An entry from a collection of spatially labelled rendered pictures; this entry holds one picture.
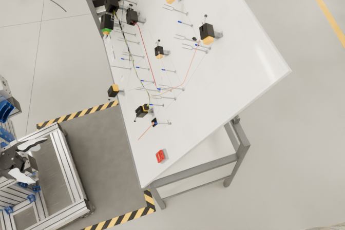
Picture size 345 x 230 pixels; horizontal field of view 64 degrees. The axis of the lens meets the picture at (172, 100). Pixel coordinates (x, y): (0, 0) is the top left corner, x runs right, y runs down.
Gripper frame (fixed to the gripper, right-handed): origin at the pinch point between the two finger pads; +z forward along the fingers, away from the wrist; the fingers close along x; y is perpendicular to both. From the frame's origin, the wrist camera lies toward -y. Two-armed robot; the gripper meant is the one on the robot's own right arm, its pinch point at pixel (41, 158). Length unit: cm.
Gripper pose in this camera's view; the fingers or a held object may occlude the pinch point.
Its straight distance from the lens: 99.6
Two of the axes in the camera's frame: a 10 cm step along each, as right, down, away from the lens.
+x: 0.3, 7.9, -6.1
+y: 0.6, 6.1, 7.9
